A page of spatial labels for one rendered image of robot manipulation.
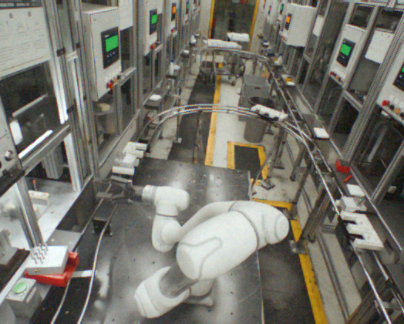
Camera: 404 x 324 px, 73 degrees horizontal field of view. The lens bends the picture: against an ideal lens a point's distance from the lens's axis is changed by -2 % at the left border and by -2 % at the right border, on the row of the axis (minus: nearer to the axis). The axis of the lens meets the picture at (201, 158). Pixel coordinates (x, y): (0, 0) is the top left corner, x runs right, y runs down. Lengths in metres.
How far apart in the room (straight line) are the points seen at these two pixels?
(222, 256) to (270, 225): 0.16
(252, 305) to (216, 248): 0.88
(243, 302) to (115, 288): 0.64
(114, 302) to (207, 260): 0.88
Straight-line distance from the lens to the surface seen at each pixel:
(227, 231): 0.72
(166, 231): 1.24
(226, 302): 1.53
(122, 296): 1.52
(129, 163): 1.89
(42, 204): 1.68
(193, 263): 0.70
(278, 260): 2.66
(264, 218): 0.79
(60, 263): 1.26
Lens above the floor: 1.99
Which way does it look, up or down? 33 degrees down
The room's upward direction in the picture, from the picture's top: 7 degrees clockwise
